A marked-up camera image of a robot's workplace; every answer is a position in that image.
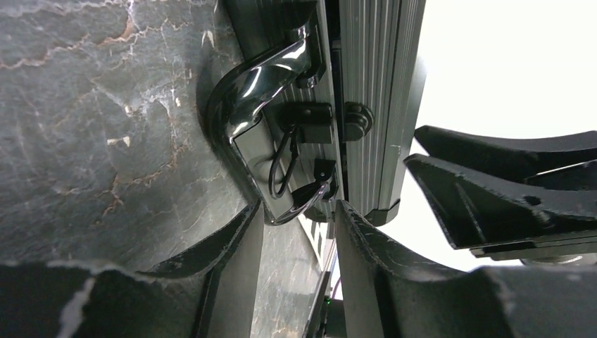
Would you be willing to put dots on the black white checkered board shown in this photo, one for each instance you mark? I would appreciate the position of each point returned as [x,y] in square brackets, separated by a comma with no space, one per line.
[322,247]

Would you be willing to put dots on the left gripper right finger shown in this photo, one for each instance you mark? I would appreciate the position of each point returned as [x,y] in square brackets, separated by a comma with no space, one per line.
[391,291]

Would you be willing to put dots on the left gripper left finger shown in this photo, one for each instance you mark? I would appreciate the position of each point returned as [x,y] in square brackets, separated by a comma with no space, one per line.
[209,290]

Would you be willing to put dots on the black poker set case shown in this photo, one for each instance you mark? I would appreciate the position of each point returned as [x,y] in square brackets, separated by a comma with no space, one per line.
[324,106]

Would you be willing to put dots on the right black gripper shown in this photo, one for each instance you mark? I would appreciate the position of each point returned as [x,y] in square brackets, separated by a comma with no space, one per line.
[469,183]

